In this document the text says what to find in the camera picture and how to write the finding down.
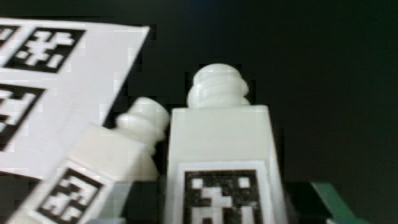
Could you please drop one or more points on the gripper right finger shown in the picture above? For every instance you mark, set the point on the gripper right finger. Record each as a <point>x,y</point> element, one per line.
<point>316,206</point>

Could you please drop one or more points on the white table leg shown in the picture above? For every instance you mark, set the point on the white table leg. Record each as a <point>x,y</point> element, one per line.
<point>80,195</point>
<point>224,188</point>

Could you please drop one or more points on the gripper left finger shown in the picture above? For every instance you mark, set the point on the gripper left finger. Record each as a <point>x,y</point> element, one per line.
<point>133,204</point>

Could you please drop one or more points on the marker sheet with tags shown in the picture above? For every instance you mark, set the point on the marker sheet with tags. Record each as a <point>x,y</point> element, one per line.
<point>64,64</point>

